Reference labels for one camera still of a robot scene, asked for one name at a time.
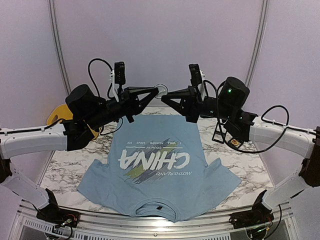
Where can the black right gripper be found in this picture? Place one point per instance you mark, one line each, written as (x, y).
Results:
(191, 104)

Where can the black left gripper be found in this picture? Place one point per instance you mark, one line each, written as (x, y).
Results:
(130, 103)

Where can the round white brooch badge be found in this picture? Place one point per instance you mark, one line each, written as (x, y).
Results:
(162, 90)

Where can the black brooch box base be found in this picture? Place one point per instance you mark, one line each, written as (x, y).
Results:
(219, 135)

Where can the light blue printed t-shirt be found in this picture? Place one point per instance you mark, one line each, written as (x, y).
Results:
(156, 166)

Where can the black brooch box lid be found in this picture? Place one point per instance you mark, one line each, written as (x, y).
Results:
(239, 147)

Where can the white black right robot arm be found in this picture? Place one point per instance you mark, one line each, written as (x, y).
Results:
(304, 142)

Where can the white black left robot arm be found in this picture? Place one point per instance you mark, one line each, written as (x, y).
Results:
(26, 141)

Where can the yellow plastic basket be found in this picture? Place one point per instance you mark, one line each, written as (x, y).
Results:
(60, 115)

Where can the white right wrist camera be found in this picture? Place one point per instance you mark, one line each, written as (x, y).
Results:
(197, 76)

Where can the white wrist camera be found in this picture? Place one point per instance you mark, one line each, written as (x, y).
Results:
(197, 76)
(118, 79)

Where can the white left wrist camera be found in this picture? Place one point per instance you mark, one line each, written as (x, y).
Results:
(118, 79)

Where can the right aluminium corner post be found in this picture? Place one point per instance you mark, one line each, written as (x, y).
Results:
(258, 42)

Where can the aluminium corner post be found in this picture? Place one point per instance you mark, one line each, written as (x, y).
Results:
(258, 42)
(58, 46)

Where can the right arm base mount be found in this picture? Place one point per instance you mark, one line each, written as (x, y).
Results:
(244, 219)

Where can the left aluminium corner post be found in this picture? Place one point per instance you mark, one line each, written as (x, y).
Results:
(58, 46)

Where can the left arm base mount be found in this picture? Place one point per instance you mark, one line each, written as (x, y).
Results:
(61, 217)

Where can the aluminium front rail frame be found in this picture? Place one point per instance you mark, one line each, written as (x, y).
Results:
(108, 225)

